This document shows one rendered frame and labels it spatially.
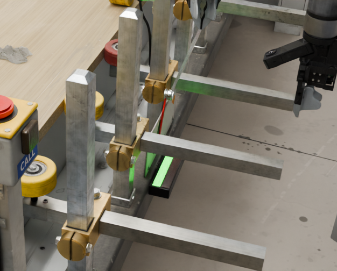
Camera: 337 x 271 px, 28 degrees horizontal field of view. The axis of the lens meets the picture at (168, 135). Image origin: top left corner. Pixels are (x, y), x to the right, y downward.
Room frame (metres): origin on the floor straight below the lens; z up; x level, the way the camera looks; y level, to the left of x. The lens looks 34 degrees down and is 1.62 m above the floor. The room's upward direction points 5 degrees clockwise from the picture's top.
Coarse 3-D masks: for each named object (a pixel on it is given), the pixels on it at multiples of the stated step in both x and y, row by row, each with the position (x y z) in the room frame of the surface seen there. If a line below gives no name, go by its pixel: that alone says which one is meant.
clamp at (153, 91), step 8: (168, 64) 1.41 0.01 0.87; (176, 64) 1.41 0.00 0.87; (168, 72) 1.37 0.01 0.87; (152, 80) 1.33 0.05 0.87; (160, 80) 1.33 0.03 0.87; (168, 80) 1.34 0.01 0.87; (144, 88) 1.31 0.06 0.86; (152, 88) 1.31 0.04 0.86; (160, 88) 1.31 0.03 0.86; (168, 88) 1.35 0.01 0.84; (144, 96) 1.31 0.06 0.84; (152, 96) 1.31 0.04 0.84; (160, 96) 1.30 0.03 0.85
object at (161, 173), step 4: (164, 160) 1.26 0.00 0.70; (168, 160) 1.26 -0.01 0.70; (164, 164) 1.24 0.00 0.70; (168, 164) 1.24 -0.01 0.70; (160, 168) 1.23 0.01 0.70; (164, 168) 1.23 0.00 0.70; (160, 172) 1.21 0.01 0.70; (164, 172) 1.21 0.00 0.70; (156, 176) 1.19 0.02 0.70; (160, 176) 1.20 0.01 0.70; (164, 176) 1.20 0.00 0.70; (156, 180) 1.18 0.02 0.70; (160, 180) 1.18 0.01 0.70; (152, 184) 1.16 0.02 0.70; (156, 184) 1.17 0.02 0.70; (160, 184) 1.17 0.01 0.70
